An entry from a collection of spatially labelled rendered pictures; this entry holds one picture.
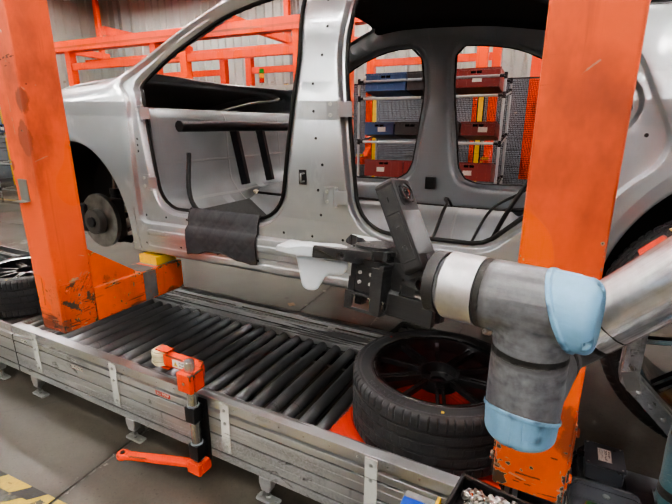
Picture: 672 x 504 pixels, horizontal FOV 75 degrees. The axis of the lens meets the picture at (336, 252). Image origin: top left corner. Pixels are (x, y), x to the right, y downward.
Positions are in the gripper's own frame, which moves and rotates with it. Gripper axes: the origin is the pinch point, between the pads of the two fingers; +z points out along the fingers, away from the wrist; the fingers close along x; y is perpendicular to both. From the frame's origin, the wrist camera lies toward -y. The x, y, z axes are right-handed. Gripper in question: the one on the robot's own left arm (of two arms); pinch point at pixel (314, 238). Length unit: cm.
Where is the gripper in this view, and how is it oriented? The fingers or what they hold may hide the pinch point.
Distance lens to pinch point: 61.4
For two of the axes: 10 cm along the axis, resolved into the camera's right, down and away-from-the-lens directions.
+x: 6.2, -0.8, 7.8
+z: -7.8, -1.7, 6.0
